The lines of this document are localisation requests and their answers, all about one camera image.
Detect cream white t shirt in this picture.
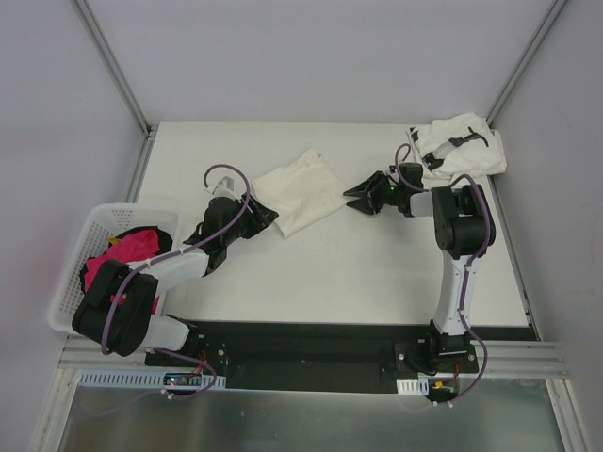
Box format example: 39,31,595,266
252,149,345,239

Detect white black printed t shirt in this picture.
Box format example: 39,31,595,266
407,112,507,181

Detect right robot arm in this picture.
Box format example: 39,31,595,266
343,163,496,376

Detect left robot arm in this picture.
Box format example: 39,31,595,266
72,196,279,366

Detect black t shirt in basket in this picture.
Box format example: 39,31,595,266
79,226,174,293

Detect pink red t shirt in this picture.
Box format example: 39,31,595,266
83,229,164,312

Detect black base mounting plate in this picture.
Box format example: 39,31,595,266
144,320,491,395

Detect white plastic laundry basket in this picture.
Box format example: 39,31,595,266
47,202,182,334

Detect right white cable duct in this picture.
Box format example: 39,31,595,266
396,378,430,396

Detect white cable duct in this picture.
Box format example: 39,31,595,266
396,378,430,396
79,370,226,391

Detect left white cable duct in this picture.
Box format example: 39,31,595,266
79,370,226,391

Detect right aluminium frame post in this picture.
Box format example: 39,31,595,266
486,0,571,128

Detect aluminium frame post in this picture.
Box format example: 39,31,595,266
486,0,571,128
71,0,153,138

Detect left aluminium frame post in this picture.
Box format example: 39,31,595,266
71,0,153,138

